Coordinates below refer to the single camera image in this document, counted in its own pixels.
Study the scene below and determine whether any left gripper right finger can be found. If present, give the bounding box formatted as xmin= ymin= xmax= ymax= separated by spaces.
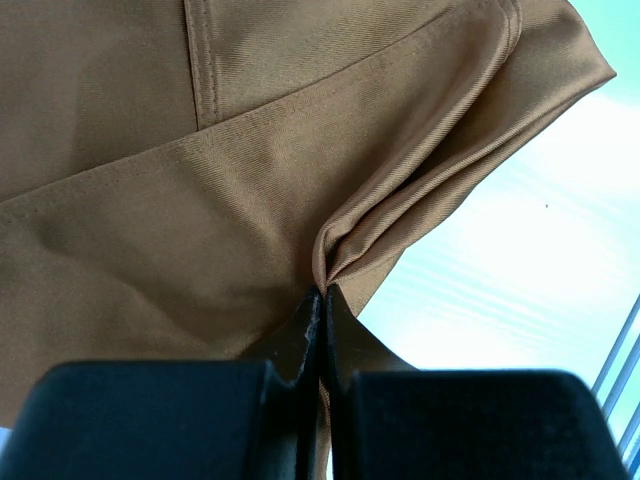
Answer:
xmin=324 ymin=286 xmax=628 ymax=479

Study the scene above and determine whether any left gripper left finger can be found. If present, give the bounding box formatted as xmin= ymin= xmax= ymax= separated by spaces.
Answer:
xmin=1 ymin=289 xmax=321 ymax=479

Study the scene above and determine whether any orange cloth napkin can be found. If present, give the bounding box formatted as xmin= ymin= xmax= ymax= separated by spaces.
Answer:
xmin=0 ymin=0 xmax=618 ymax=424

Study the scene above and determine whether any aluminium mounting rail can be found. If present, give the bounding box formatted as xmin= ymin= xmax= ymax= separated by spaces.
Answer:
xmin=592 ymin=297 xmax=639 ymax=479

